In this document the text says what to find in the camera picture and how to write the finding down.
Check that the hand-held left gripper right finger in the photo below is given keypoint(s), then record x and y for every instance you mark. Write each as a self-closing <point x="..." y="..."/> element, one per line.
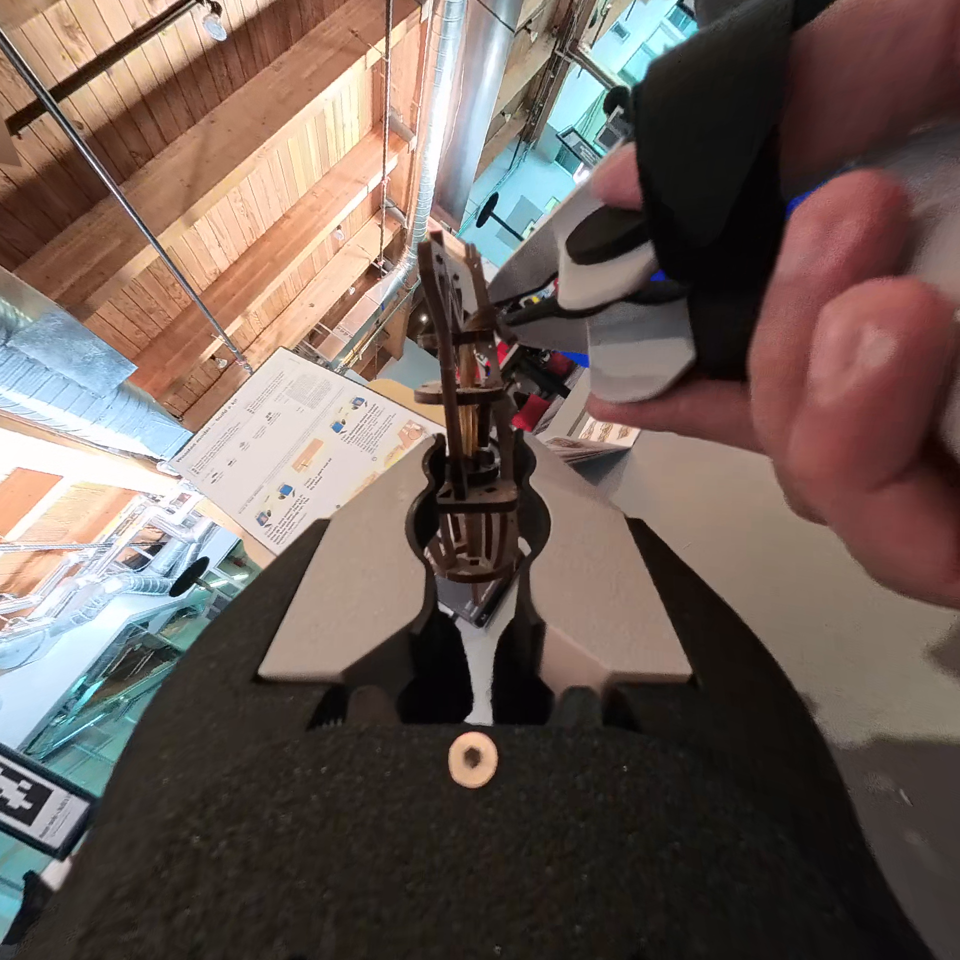
<point x="600" y="592"/>

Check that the folded instruction booklet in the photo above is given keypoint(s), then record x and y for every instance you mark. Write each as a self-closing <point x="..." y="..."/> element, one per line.
<point x="592" y="442"/>

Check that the black and white tag card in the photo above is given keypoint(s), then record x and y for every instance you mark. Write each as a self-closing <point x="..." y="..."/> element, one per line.
<point x="30" y="802"/>

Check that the ceiling spotlight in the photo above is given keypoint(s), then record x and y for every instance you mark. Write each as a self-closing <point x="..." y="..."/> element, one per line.
<point x="215" y="22"/>

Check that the round black disc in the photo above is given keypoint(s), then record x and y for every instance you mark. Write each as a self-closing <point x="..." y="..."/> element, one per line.
<point x="491" y="206"/>
<point x="187" y="577"/>

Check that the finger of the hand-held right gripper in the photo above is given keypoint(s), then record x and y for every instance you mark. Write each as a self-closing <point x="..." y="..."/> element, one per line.
<point x="637" y="360"/>
<point x="532" y="266"/>

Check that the narrow spiral metal duct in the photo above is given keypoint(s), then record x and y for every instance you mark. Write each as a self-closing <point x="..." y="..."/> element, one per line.
<point x="431" y="150"/>

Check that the thin metal conduit pipe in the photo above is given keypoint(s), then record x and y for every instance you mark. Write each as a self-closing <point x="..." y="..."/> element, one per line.
<point x="127" y="202"/>

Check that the person's right hand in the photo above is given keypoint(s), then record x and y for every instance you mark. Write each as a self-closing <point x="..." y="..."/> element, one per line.
<point x="840" y="337"/>

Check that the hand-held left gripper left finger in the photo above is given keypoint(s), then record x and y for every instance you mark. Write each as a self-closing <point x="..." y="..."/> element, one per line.
<point x="352" y="585"/>

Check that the foil-wrapped rectangular duct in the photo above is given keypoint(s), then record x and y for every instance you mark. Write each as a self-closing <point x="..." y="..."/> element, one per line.
<point x="67" y="375"/>

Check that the black ceiling track beam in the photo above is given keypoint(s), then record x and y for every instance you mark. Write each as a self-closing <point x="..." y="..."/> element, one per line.
<point x="97" y="75"/>

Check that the printed instruction board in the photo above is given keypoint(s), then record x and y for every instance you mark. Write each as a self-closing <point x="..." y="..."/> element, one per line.
<point x="300" y="435"/>

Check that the cluster of silver ducts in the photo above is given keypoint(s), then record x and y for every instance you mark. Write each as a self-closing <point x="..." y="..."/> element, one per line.
<point x="112" y="585"/>

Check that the large spiral metal duct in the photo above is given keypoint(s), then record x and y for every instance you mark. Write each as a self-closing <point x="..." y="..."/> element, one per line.
<point x="480" y="90"/>

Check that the wooden biplane model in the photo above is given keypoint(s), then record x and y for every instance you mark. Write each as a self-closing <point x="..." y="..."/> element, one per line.
<point x="480" y="496"/>

